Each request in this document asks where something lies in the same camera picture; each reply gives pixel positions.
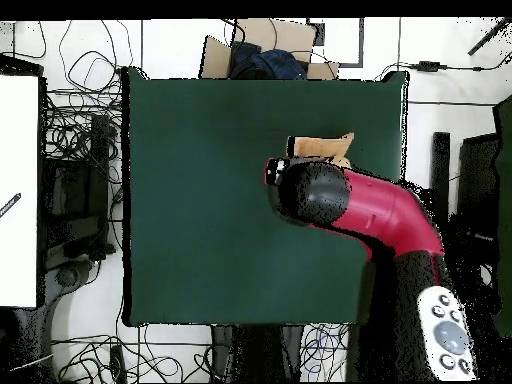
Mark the black upright bar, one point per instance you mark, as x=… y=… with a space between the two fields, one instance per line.
x=440 y=160

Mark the black power adapter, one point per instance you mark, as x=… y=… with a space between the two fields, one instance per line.
x=428 y=66

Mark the green cloth covered stand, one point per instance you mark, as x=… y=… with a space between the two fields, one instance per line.
x=506 y=180

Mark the grey round base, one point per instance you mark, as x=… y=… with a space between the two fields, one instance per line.
x=68 y=278

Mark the black rod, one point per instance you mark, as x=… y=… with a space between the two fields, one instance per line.
x=490 y=36

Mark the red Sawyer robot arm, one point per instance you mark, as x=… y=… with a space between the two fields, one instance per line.
x=384 y=208

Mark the white board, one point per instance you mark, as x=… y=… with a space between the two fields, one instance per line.
x=18 y=160

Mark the tan terry towel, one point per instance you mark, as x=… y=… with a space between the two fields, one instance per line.
x=320 y=146

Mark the dark green table cloth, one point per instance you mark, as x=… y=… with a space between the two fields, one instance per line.
x=200 y=200

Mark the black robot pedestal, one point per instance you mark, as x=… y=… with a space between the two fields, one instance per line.
x=256 y=352

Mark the brown cardboard box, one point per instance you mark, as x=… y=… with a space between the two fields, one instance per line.
x=288 y=36

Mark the black power strip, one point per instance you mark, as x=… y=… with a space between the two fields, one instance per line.
x=118 y=364

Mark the dark blue clothes pile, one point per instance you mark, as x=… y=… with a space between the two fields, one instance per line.
x=276 y=64

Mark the black marker pen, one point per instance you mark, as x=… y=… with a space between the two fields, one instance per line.
x=10 y=204

